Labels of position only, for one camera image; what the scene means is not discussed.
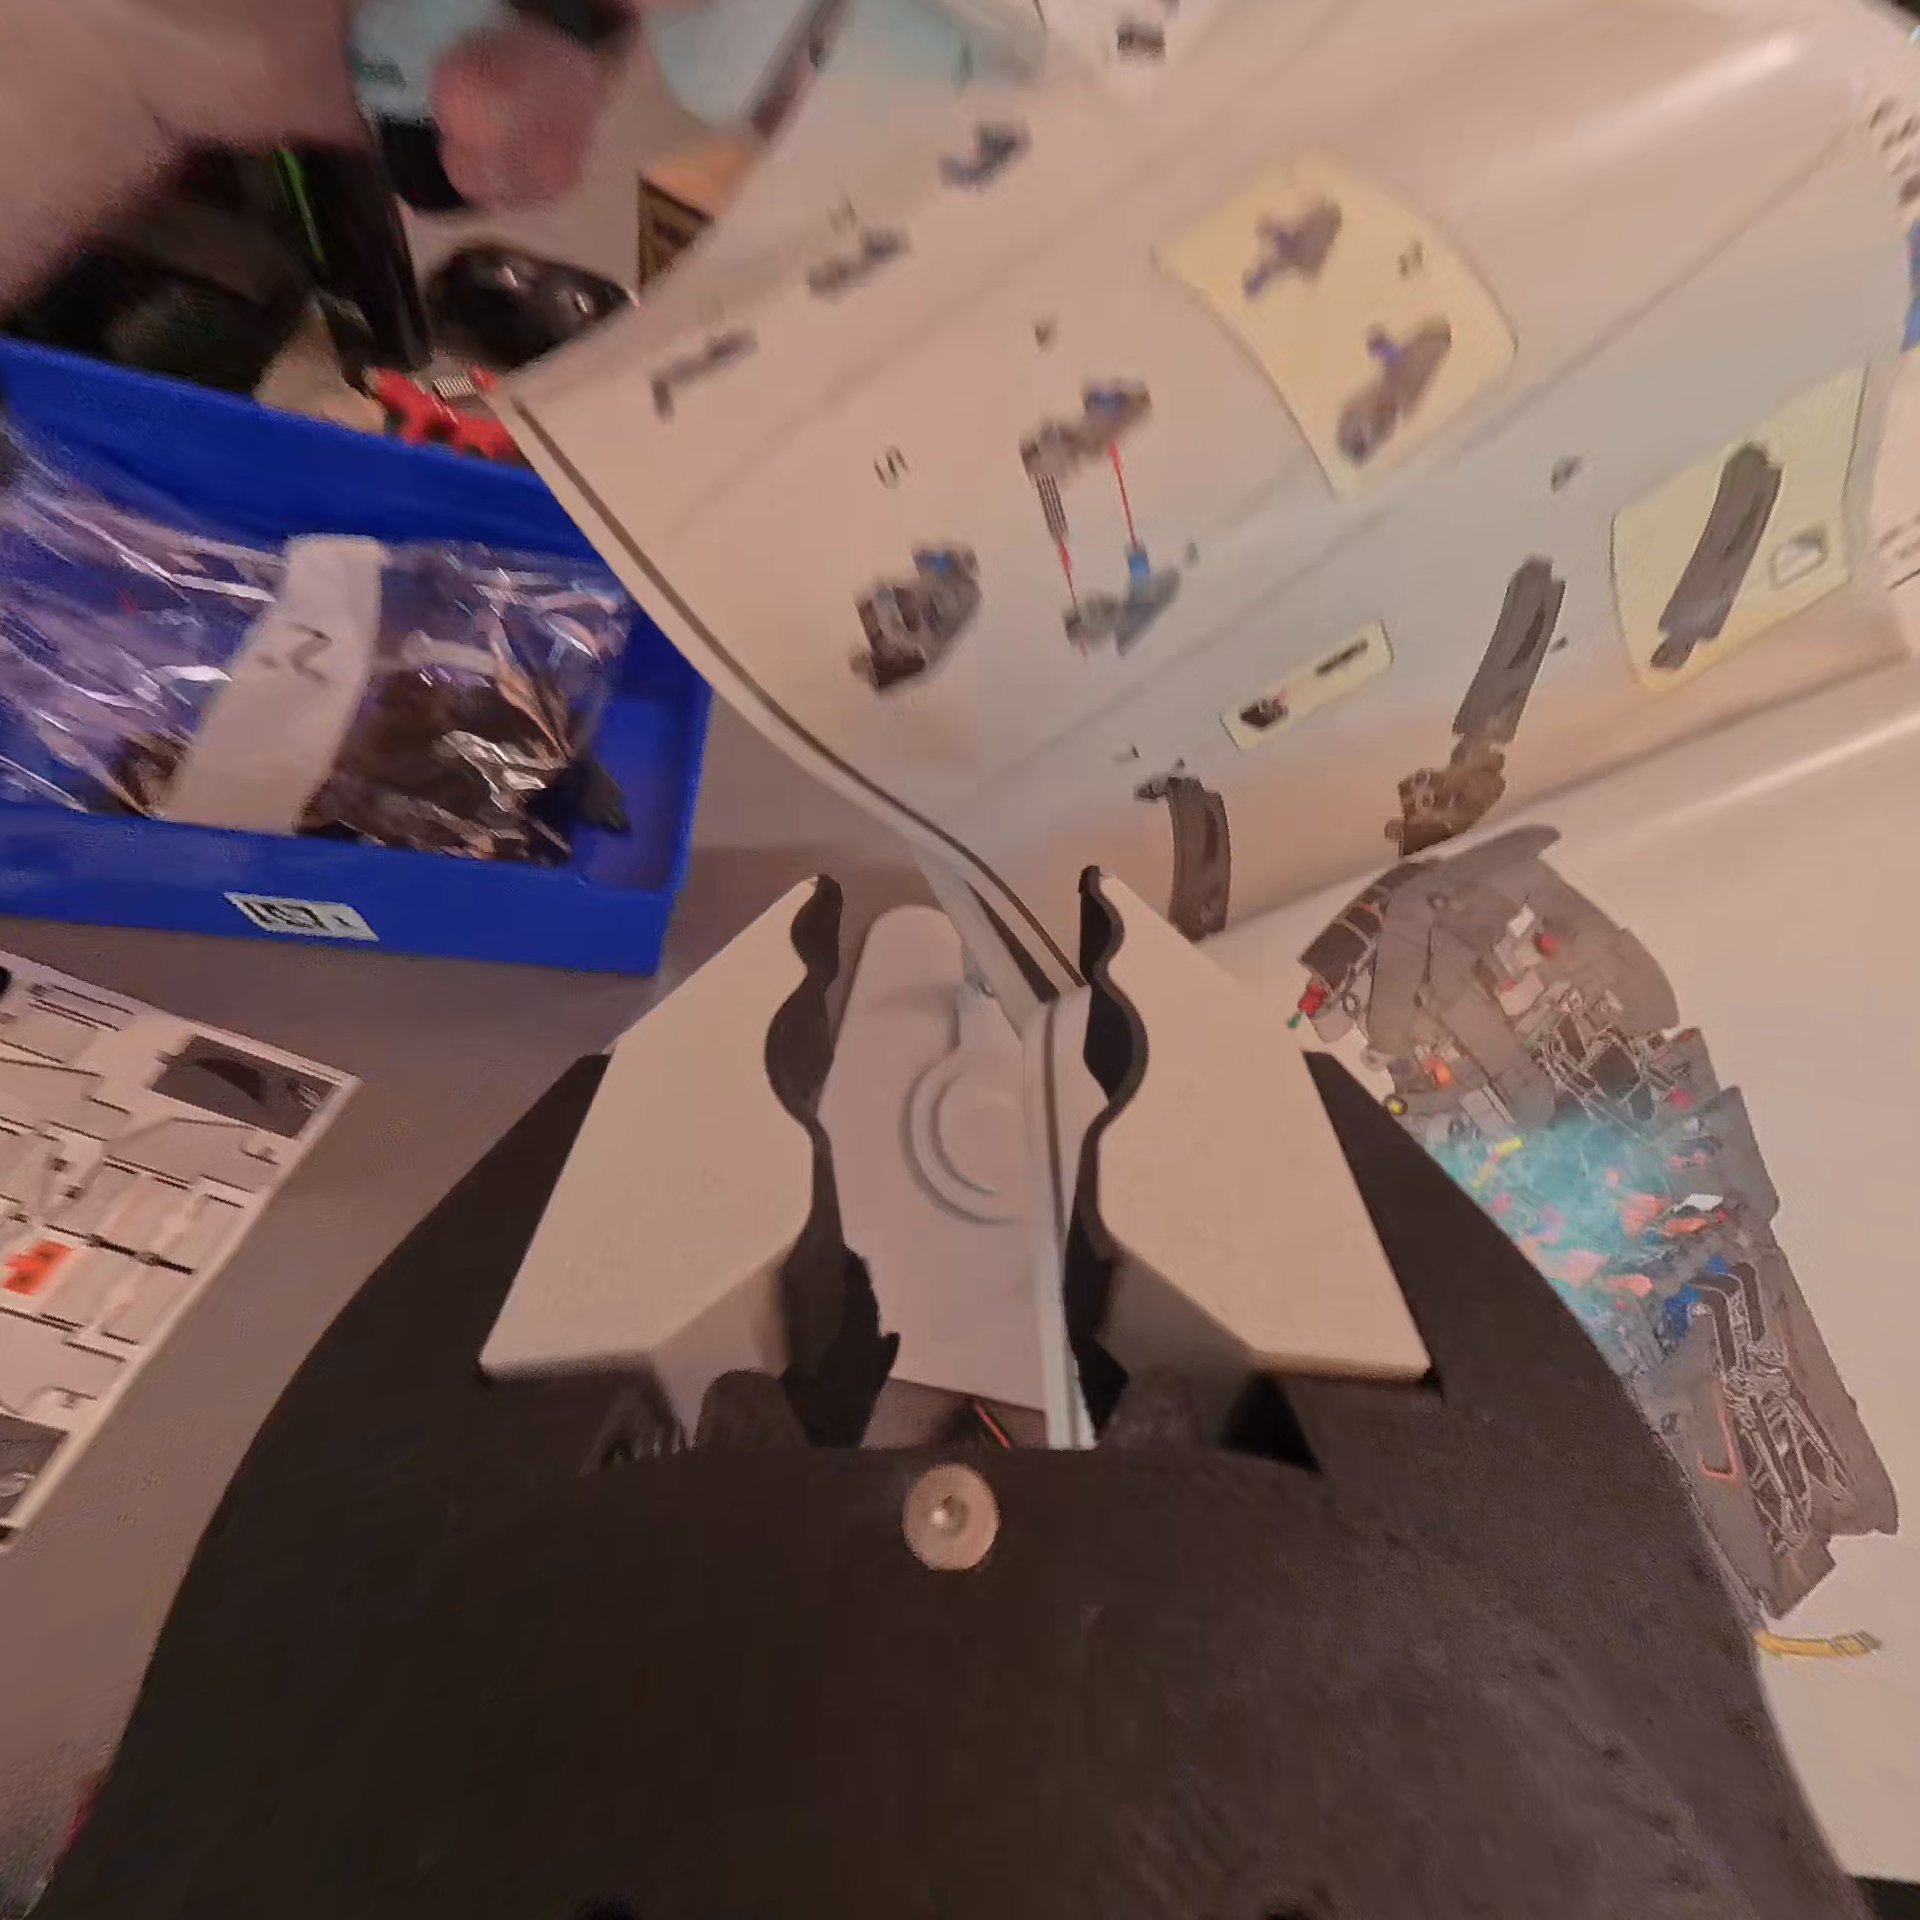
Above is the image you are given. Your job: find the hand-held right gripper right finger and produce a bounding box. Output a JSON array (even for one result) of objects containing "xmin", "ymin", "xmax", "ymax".
[{"xmin": 1067, "ymin": 867, "xmax": 1435, "ymax": 1427}]

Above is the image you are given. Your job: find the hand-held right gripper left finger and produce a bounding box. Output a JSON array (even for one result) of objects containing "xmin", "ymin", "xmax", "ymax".
[{"xmin": 479, "ymin": 881, "xmax": 894, "ymax": 1444}]

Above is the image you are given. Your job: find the blue bin with square tag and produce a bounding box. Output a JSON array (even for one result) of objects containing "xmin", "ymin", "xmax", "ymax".
[{"xmin": 0, "ymin": 334, "xmax": 714, "ymax": 976}]

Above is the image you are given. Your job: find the instruction booklet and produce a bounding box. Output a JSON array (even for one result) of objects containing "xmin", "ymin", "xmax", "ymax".
[{"xmin": 488, "ymin": 0, "xmax": 1920, "ymax": 1878}]

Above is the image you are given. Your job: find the person's left forearm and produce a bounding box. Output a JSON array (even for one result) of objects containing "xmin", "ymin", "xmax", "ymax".
[{"xmin": 0, "ymin": 0, "xmax": 369, "ymax": 302}]

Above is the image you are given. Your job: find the white book stand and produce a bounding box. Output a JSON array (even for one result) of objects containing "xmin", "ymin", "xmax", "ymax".
[{"xmin": 817, "ymin": 902, "xmax": 1089, "ymax": 1449}]

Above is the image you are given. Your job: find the white sticker sheet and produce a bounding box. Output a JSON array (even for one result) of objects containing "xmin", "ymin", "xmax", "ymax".
[{"xmin": 0, "ymin": 948, "xmax": 361, "ymax": 1538}]

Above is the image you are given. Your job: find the clear bag with white strip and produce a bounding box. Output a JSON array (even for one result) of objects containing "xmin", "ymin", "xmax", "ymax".
[{"xmin": 0, "ymin": 434, "xmax": 635, "ymax": 867}]

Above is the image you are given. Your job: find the black rounded object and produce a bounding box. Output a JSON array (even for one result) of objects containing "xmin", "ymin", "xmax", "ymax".
[{"xmin": 427, "ymin": 248, "xmax": 633, "ymax": 369}]

